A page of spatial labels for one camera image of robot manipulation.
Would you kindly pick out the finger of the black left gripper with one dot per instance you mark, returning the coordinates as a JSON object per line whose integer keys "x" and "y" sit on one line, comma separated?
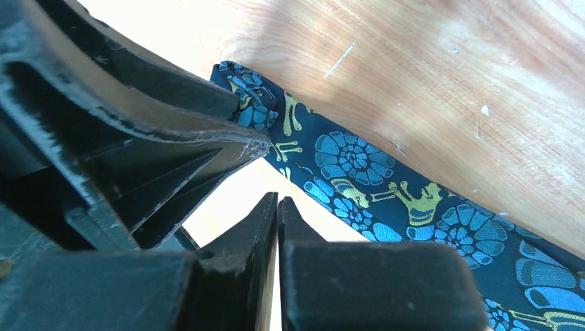
{"x": 136, "y": 67}

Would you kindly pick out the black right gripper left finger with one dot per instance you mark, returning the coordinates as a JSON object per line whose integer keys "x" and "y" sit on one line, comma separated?
{"x": 218, "y": 287}

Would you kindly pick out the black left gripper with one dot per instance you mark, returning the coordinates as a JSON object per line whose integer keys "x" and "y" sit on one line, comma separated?
{"x": 92, "y": 163}

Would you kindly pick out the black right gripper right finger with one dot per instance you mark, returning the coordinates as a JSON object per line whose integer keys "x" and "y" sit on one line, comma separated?
{"x": 365, "y": 285}

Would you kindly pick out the blue patterned necktie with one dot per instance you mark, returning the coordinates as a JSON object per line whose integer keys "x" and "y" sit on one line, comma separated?
{"x": 525, "y": 282}

